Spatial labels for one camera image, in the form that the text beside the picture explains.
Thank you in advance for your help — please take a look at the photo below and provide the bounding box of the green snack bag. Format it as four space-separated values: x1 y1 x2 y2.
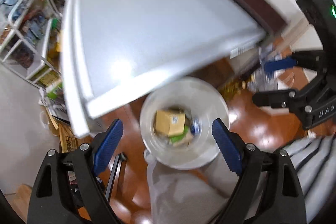
169 125 191 145

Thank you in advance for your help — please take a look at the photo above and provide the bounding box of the translucent white plastic bag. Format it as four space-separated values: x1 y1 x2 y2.
144 151 265 224

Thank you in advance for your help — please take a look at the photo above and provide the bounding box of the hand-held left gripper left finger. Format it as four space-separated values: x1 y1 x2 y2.
28 118 124 224

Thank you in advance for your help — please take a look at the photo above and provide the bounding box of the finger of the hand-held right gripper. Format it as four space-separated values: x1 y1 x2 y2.
264 50 327 74
252 74 329 113

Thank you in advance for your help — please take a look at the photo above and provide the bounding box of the white blue tissue pack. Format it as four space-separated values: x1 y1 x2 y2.
190 119 203 134

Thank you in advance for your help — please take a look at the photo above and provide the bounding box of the white metal shelf rack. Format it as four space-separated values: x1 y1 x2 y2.
0 0 66 88

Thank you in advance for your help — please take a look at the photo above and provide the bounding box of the pile of printed papers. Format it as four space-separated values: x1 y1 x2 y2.
40 98 71 125

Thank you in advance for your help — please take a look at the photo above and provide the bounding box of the striped clothing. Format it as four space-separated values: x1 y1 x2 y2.
282 132 336 224

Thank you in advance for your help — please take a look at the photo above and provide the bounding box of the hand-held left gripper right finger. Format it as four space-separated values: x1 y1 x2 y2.
211 118 307 224

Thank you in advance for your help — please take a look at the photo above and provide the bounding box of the brown cardboard box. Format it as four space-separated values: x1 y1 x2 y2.
59 123 79 152

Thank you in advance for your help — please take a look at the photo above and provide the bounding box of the translucent round waste bin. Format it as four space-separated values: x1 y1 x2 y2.
139 76 231 170

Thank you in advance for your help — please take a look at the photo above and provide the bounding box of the yellow cardboard box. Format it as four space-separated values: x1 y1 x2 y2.
153 109 186 137

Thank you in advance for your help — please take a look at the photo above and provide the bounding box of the green white carton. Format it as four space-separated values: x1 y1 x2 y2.
46 81 65 100

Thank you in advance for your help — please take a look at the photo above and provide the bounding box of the wicker basket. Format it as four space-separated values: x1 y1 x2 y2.
13 52 35 68

